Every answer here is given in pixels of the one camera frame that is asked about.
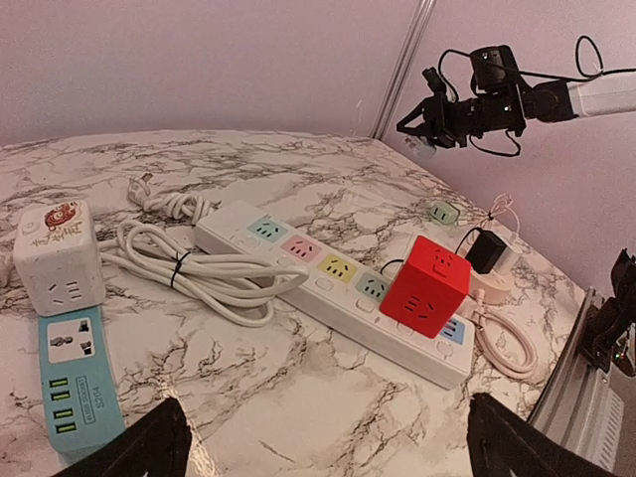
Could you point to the teal power strip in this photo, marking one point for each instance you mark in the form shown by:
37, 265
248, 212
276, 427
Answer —
81, 407

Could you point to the green white plug adapter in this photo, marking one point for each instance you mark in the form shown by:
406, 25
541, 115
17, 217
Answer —
444, 213

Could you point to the pink round power socket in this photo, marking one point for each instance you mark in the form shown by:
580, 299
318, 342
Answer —
496, 286

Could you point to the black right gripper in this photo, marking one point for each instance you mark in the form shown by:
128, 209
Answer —
495, 105

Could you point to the black power adapter with cable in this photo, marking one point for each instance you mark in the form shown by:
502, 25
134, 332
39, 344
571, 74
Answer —
484, 251

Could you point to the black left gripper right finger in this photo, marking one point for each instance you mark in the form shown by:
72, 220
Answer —
502, 444

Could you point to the light blue plug adapter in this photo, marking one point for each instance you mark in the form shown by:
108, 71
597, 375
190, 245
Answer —
419, 150

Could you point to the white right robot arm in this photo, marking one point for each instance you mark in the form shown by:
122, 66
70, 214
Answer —
553, 99

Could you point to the red cube socket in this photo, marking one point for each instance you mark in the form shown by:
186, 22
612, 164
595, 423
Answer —
430, 286

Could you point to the right aluminium frame post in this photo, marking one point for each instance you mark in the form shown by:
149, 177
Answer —
402, 68

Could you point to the aluminium front rail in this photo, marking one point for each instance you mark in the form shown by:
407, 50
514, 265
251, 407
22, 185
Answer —
587, 410

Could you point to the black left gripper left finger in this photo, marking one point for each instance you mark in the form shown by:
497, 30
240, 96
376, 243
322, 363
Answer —
158, 444

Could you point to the small white charger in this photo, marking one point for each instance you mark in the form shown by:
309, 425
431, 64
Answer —
507, 260

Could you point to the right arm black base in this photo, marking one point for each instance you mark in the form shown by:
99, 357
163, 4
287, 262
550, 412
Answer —
606, 325

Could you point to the white multicolour power strip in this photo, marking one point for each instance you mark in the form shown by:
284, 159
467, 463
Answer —
340, 292

